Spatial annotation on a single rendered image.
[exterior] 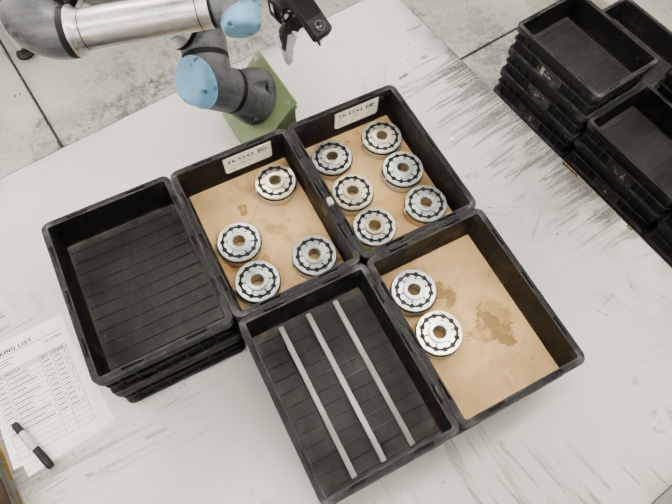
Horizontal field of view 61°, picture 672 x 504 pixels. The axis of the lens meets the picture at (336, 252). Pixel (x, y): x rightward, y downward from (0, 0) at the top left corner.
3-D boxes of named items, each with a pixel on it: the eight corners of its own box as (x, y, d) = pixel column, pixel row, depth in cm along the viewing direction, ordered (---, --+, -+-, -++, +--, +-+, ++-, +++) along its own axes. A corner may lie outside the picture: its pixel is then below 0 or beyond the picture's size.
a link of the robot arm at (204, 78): (216, 119, 151) (173, 111, 140) (209, 70, 152) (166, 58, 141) (247, 105, 144) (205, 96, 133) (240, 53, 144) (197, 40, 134)
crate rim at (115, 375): (43, 230, 129) (39, 225, 126) (170, 179, 135) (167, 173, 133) (98, 389, 114) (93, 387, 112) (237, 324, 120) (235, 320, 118)
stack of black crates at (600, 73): (484, 107, 240) (516, 23, 200) (536, 76, 248) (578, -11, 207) (550, 174, 227) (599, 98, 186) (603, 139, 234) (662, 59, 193)
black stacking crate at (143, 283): (62, 248, 137) (41, 227, 127) (179, 200, 143) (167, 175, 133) (114, 397, 123) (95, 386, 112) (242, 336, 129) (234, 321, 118)
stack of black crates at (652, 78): (554, 66, 250) (574, 25, 229) (602, 37, 258) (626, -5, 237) (621, 127, 237) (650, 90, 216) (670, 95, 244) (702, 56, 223)
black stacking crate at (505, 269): (361, 281, 135) (364, 261, 124) (467, 230, 141) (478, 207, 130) (451, 437, 120) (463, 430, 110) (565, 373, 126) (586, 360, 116)
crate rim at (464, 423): (363, 264, 126) (363, 260, 124) (477, 210, 132) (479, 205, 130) (460, 432, 111) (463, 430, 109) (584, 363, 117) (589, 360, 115)
